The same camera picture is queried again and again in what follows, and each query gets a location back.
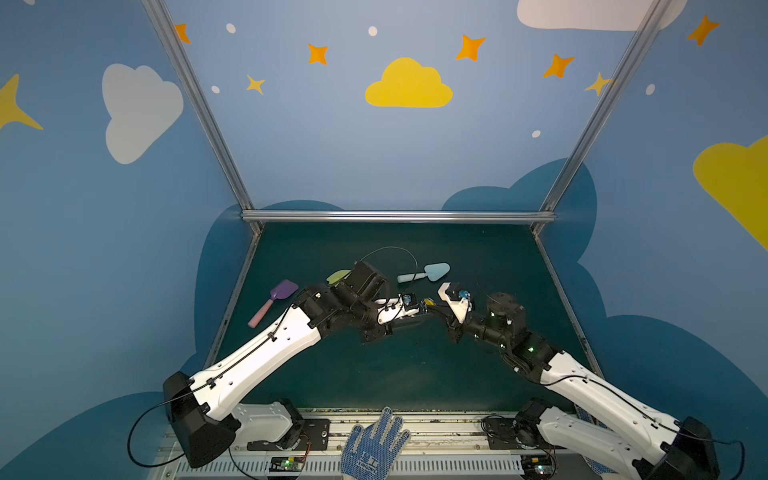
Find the light blue toy shovel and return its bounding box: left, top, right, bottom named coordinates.
left=397, top=263, right=451, bottom=284

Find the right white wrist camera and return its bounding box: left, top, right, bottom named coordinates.
left=438, top=282, right=473, bottom=325

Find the aluminium rear frame bar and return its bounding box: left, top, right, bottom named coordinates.
left=241, top=210, right=555, bottom=225

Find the left aluminium frame post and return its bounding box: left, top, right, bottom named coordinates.
left=142, top=0, right=254, bottom=214

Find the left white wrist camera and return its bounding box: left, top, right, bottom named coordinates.
left=375, top=294, right=421, bottom=325

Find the aluminium frame post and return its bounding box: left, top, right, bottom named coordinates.
left=142, top=0, right=254, bottom=214
left=531, top=0, right=673, bottom=238

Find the green circuit board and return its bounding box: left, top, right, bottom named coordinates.
left=521, top=456, right=557, bottom=480
left=269, top=457, right=304, bottom=473

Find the left green circuit board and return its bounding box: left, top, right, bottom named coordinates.
left=269, top=457, right=304, bottom=473

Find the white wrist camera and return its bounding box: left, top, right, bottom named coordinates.
left=375, top=294, right=421, bottom=325
left=438, top=282, right=473, bottom=325

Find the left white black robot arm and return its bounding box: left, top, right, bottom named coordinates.
left=163, top=261, right=422, bottom=468

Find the purple pink toy shovel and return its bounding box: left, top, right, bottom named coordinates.
left=247, top=279, right=298, bottom=329

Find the right green circuit board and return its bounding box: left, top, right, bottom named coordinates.
left=521, top=456, right=557, bottom=480

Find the green toy shovel wooden handle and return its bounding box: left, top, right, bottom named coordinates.
left=326, top=269, right=350, bottom=285

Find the blue dotted glove centre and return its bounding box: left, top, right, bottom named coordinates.
left=341, top=407, right=411, bottom=480

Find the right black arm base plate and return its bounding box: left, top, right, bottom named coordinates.
left=480, top=414, right=556, bottom=450

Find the aluminium front rail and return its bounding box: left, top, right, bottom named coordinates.
left=149, top=410, right=625, bottom=479

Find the right aluminium frame post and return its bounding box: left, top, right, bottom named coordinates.
left=531, top=0, right=673, bottom=238

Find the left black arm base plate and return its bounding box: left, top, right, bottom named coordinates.
left=247, top=418, right=331, bottom=451

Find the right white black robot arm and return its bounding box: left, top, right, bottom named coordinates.
left=424, top=293, right=720, bottom=479

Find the blue dotted glove right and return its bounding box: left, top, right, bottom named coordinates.
left=575, top=405, right=616, bottom=476

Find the blue dotted glove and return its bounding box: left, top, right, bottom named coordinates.
left=575, top=405, right=616, bottom=476
left=341, top=407, right=411, bottom=480

